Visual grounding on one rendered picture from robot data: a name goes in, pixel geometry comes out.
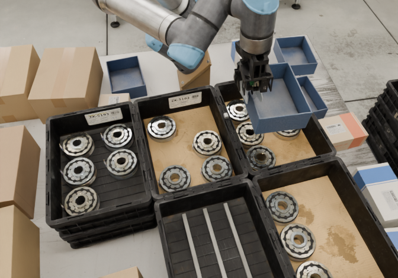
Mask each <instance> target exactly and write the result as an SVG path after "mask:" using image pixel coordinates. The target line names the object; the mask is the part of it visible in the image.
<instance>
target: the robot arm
mask: <svg viewBox="0 0 398 278"><path fill-rule="evenodd" d="M92 1H93V3H94V4H95V5H96V6H97V7H98V8H99V9H100V10H101V11H103V12H105V13H106V14H109V15H117V16H118V17H120V18H122V19H123V20H125V21H127V22H128V23H130V24H132V25H133V26H135V27H137V28H138V29H140V30H142V31H144V32H145V33H146V35H145V40H146V44H147V45H148V46H149V47H150V48H151V49H153V51H155V52H158V53H159V54H160V55H162V56H164V57H165V58H167V59H169V60H170V61H171V62H173V64H174V65H175V66H176V67H177V69H178V70H179V71H180V72H182V73H183V74H186V75H188V74H191V73H193V72H194V71H195V70H196V69H197V68H198V67H199V66H200V65H201V63H202V61H203V59H204V55H205V52H206V51H207V49H208V47H209V45H210V44H211V42H212V41H213V39H214V38H215V36H216V34H217V33H218V31H219V30H220V28H221V26H222V25H223V23H224V21H225V20H226V18H227V16H228V15H230V16H232V17H234V18H237V19H240V40H239V41H236V42H235V48H236V51H237V53H238V54H239V55H240V57H241V58H242V59H240V61H239V62H238V63H237V69H234V70H235V72H234V75H233V79H234V81H235V84H236V85H237V87H238V89H239V92H240V93H241V95H242V97H243V98H244V99H245V102H246V104H247V103H248V101H249V94H248V92H249V90H251V94H252V96H253V99H255V98H256V96H257V97H258V98H259V100H260V102H261V101H262V92H267V89H268V87H269V90H270V92H271V90H272V83H273V79H274V77H273V74H272V72H271V68H270V67H269V58H268V55H269V54H270V52H271V47H272V42H273V37H274V34H276V31H275V22H276V17H277V9H278V7H279V0H157V1H158V2H159V3H160V5H158V4H156V3H155V2H153V1H151V0H92ZM270 79H271V84H270Z"/></svg>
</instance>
